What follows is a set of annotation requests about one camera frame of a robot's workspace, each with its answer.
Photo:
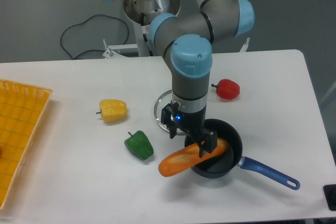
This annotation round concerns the yellow toy bell pepper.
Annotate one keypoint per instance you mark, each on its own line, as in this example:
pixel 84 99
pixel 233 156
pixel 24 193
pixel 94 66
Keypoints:
pixel 112 110

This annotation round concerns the long orange toy bread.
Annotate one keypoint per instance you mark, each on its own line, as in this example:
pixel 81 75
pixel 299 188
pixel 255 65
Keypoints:
pixel 188 157

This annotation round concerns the yellow plastic basket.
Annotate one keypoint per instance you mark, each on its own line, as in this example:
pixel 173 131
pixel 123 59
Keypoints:
pixel 22 107

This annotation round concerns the red toy bell pepper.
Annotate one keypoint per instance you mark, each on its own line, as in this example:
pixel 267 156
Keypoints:
pixel 227 89

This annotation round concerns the black device at table edge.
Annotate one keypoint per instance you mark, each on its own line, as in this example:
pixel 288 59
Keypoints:
pixel 330 195

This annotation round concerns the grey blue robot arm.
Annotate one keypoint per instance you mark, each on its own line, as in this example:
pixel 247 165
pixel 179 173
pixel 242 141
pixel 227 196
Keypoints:
pixel 186 47

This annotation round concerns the green toy bell pepper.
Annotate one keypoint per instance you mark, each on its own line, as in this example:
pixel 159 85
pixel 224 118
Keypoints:
pixel 139 145

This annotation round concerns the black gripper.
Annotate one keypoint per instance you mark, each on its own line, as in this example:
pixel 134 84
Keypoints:
pixel 190 123

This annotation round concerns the dark pot blue handle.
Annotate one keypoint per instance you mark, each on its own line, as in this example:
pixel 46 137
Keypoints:
pixel 221 165

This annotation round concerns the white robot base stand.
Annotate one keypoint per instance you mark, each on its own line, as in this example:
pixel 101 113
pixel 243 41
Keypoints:
pixel 157 23

